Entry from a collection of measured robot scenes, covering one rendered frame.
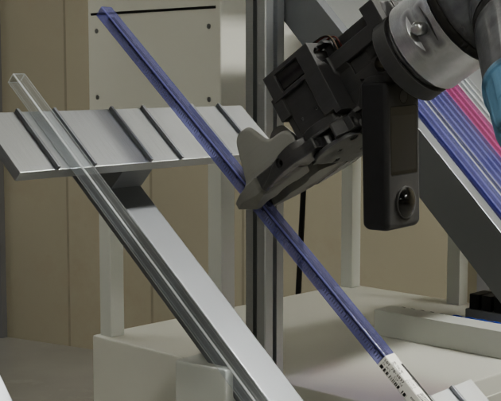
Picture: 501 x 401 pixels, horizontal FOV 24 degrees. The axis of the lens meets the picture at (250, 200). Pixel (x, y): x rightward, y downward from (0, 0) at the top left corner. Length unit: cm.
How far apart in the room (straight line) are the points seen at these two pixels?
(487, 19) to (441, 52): 7
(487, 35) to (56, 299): 400
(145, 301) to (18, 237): 66
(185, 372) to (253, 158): 21
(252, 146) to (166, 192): 336
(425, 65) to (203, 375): 35
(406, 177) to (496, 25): 18
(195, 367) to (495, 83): 41
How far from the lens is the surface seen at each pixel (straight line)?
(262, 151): 95
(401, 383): 92
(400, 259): 389
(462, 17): 83
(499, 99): 74
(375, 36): 88
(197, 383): 103
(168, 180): 431
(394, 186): 89
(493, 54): 76
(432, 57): 85
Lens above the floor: 106
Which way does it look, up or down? 6 degrees down
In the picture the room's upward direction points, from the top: straight up
